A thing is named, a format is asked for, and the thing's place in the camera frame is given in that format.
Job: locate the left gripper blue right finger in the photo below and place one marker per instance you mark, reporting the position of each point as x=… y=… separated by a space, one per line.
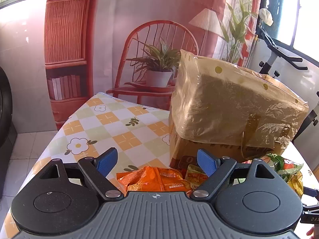
x=218 y=171

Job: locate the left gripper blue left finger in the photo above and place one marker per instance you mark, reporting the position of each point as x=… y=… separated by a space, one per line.
x=95 y=171

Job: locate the orange snack bag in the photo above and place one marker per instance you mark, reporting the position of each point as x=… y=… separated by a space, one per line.
x=154 y=179

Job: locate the green snack bag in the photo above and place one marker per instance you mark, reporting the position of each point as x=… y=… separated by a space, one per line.
x=285 y=168

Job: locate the person's right hand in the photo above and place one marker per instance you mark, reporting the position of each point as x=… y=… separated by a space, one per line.
x=310 y=232

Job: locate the yellow snack packet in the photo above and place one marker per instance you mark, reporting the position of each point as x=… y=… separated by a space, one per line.
x=195 y=176

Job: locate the gold foil snack packet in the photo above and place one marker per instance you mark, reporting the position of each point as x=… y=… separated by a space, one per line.
x=296 y=183

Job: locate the checkered floral tablecloth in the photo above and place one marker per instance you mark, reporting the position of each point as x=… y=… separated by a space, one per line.
x=142 y=137

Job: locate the cardboard box with plastic liner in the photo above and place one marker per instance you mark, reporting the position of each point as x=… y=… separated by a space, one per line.
x=229 y=111

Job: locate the black washing machine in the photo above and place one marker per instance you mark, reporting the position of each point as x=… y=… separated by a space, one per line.
x=8 y=133

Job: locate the black exercise bike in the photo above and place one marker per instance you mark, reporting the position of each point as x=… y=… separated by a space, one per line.
x=312 y=117

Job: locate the printed room scene backdrop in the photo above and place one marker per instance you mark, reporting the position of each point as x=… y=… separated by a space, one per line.
x=131 y=48

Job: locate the white cloth on pole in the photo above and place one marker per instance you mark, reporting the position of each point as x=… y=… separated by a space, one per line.
x=266 y=16

